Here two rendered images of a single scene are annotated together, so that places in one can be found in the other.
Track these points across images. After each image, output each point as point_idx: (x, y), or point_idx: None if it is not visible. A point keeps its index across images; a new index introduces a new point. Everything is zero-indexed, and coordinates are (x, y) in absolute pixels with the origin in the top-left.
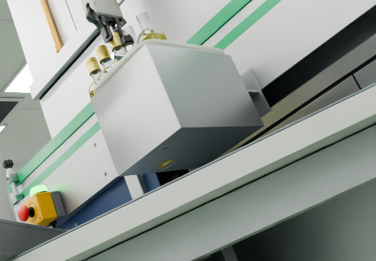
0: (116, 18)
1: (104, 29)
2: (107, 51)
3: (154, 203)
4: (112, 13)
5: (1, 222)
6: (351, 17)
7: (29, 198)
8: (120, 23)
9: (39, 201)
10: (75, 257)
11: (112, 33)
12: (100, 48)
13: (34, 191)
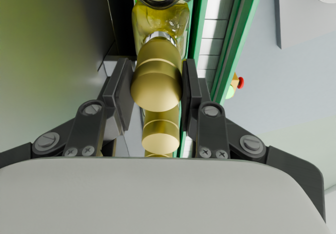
0: (80, 154)
1: (207, 95)
2: (157, 112)
3: None
4: (109, 174)
5: None
6: None
7: (236, 87)
8: (74, 124)
9: (235, 75)
10: None
11: (174, 75)
12: (174, 127)
13: (233, 88)
